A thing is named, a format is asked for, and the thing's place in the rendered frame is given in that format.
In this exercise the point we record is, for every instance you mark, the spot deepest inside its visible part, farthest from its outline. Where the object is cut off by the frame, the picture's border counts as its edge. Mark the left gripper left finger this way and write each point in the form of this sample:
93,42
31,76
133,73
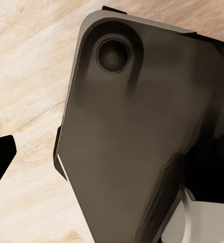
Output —
7,152

